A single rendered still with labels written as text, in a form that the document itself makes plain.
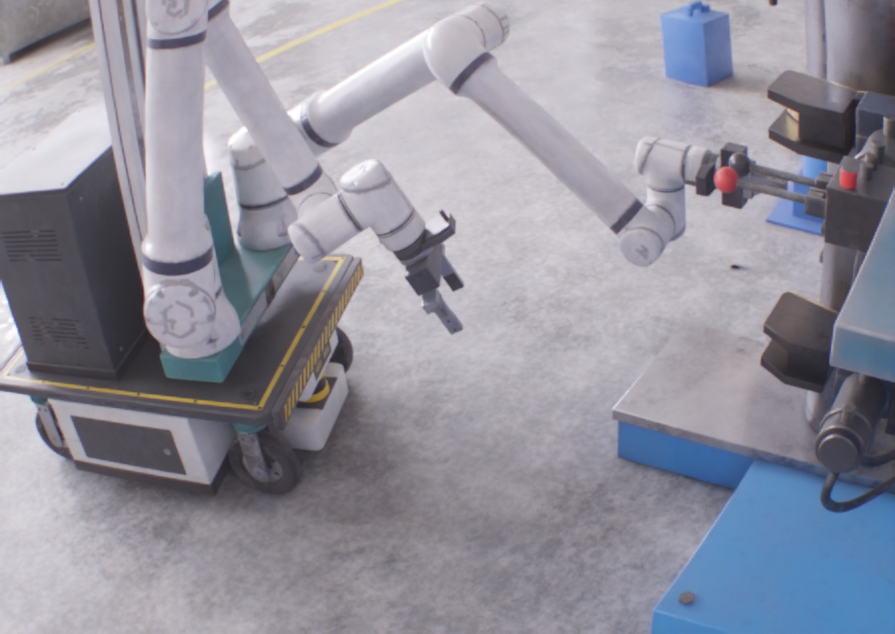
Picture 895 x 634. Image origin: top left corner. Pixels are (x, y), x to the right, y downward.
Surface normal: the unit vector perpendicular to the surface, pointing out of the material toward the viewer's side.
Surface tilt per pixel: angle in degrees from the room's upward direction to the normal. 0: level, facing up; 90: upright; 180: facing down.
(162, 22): 88
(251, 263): 0
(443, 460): 0
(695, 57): 90
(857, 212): 90
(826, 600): 0
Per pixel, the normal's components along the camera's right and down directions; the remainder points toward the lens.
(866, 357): -0.57, 0.46
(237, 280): -0.10, -0.86
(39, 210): -0.19, 0.50
